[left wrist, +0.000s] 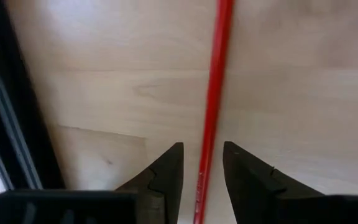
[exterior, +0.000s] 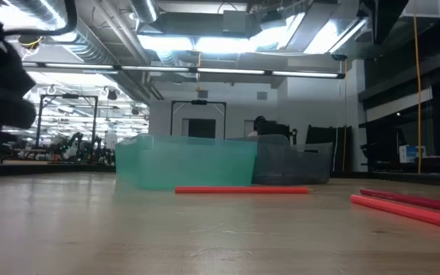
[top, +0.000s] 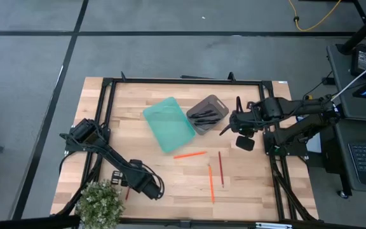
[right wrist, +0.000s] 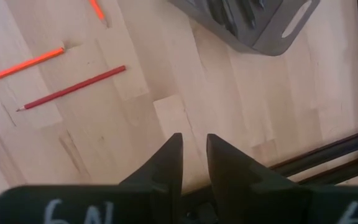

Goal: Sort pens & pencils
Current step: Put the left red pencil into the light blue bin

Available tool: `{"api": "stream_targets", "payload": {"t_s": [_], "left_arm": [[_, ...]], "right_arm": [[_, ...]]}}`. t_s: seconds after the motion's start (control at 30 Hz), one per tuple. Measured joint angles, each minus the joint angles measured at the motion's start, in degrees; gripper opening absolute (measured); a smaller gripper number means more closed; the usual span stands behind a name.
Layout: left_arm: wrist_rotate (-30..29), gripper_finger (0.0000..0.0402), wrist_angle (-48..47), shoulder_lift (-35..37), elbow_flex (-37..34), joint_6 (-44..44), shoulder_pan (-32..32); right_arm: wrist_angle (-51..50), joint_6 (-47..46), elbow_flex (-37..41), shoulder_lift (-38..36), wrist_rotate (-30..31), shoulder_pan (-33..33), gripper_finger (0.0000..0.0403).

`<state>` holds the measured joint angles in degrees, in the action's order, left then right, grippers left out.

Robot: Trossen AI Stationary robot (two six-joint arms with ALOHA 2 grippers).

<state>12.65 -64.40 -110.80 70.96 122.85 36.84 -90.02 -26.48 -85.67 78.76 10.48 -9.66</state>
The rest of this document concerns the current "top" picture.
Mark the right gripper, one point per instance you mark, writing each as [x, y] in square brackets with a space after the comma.
[245, 122]

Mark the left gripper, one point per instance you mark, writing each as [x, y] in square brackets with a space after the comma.
[138, 176]

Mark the red-orange pencil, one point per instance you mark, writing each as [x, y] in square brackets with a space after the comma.
[127, 194]

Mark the dark red pencil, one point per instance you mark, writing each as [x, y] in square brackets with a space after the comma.
[221, 170]

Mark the orange pencil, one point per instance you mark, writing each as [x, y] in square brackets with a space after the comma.
[211, 183]
[190, 155]

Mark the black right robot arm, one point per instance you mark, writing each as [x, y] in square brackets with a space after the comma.
[297, 106]

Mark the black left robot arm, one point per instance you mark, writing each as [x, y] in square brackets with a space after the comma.
[113, 157]

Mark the grey plastic bin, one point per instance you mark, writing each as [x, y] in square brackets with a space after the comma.
[216, 105]

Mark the small green artificial plant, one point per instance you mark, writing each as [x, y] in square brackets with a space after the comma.
[99, 205]

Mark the white sticker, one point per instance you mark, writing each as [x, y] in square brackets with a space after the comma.
[282, 82]

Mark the teal translucent plastic bin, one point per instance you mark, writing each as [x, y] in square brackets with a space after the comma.
[168, 125]

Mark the yellow plug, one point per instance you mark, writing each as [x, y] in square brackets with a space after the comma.
[307, 96]

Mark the white paper sheet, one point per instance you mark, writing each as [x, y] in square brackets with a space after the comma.
[314, 148]

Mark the small black box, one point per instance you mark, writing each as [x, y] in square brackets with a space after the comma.
[329, 80]

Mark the white label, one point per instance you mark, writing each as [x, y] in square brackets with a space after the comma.
[273, 226]

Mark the grey desk with keyboard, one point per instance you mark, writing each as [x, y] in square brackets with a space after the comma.
[342, 159]

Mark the grey desk with screen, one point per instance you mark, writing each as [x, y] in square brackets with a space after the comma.
[357, 109]

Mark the desk caster wheel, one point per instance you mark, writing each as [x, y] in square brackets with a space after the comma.
[343, 194]

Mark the black power adapter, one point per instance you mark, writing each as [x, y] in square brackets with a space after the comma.
[363, 59]

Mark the black stand leg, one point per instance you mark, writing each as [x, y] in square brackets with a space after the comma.
[362, 31]

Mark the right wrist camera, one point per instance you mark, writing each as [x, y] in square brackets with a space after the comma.
[245, 143]

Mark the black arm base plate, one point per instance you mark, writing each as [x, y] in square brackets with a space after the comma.
[292, 151]
[73, 149]

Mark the black metal table frame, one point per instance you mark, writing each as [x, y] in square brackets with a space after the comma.
[186, 81]

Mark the black metal rail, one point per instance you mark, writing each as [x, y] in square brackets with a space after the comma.
[27, 222]

